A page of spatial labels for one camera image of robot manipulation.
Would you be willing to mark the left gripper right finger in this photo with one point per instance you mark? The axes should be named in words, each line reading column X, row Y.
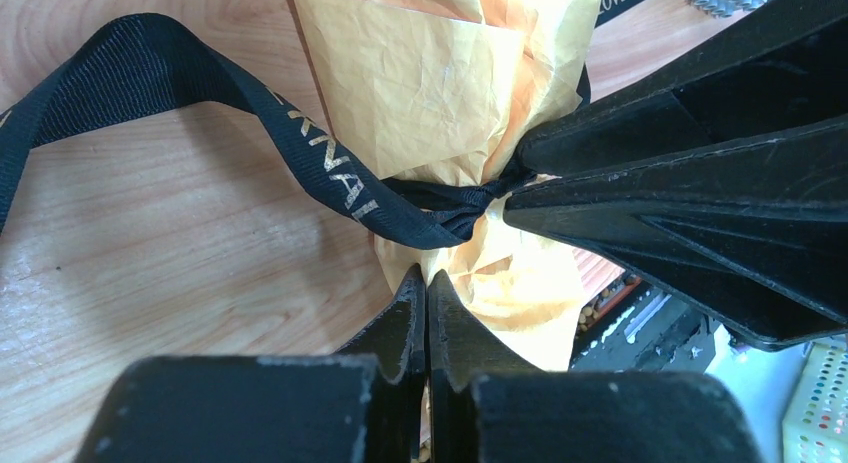
column 488, row 404

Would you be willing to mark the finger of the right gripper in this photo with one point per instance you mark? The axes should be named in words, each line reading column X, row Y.
column 782, row 67
column 751, row 231

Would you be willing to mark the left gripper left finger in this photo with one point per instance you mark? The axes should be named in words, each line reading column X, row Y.
column 361, row 403

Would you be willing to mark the flower bouquet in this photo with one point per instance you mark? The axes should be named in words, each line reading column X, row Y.
column 442, row 91

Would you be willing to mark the black ribbon with gold text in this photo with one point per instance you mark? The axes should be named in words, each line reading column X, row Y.
column 145, row 64

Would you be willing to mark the scattered brown pellets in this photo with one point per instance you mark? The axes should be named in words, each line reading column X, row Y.
column 605, row 301

